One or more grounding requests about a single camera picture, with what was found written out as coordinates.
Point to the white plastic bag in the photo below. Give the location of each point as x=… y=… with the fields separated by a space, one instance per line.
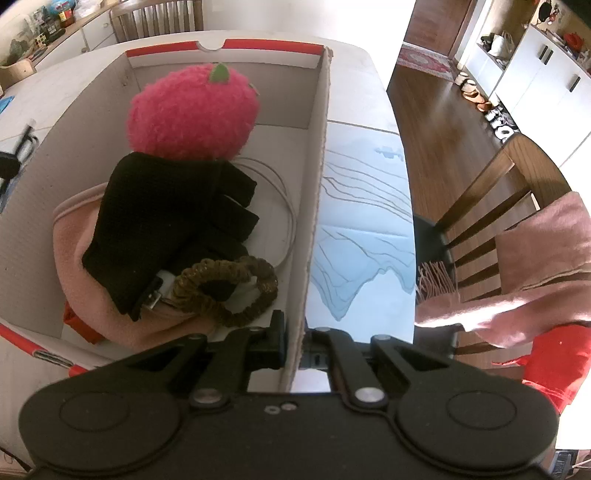
x=90 y=8

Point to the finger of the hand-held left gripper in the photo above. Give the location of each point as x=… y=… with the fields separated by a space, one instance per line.
x=9 y=166

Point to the red lid jar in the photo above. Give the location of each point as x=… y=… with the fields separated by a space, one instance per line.
x=65 y=17

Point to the wooden desktop rack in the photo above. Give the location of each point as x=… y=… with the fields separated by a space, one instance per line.
x=18 y=74

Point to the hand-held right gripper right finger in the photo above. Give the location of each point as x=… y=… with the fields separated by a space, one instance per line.
x=339 y=350

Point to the blue cloth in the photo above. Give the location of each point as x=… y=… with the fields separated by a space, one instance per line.
x=5 y=104

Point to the brown hair scrunchie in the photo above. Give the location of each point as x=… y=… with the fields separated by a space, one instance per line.
x=217 y=266

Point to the row of shoes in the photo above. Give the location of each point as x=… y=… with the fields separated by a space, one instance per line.
x=501 y=122

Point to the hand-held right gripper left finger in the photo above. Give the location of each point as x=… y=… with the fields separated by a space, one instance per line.
x=277 y=341

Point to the pink fringed scarf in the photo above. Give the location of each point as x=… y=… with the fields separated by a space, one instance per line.
x=545 y=258

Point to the white wall cabinet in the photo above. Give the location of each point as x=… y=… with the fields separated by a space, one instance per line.
x=535 y=87

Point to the black knit glove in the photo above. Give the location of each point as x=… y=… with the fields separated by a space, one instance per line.
x=157 y=217

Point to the blue plastic bag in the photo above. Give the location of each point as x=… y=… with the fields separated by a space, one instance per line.
x=62 y=5

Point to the red garment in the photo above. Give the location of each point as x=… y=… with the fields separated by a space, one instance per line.
x=558 y=364

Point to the white tote bag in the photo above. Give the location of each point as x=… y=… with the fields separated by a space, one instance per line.
x=499 y=45

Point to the wooden slat-back chair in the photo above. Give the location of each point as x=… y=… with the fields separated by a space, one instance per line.
x=521 y=152
x=129 y=14

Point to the red cardboard box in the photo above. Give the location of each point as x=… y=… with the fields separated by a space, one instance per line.
x=55 y=138

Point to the wooden sideboard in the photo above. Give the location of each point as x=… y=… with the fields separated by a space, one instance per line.
x=97 y=37

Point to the shelf knickknacks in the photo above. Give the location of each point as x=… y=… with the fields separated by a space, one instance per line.
x=572 y=39

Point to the clear plastic bag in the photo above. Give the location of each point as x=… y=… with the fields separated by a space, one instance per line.
x=18 y=41

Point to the pink plush strawberry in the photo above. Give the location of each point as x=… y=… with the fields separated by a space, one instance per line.
x=189 y=115

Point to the patterned red rug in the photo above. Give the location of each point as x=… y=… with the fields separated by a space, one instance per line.
x=422 y=60

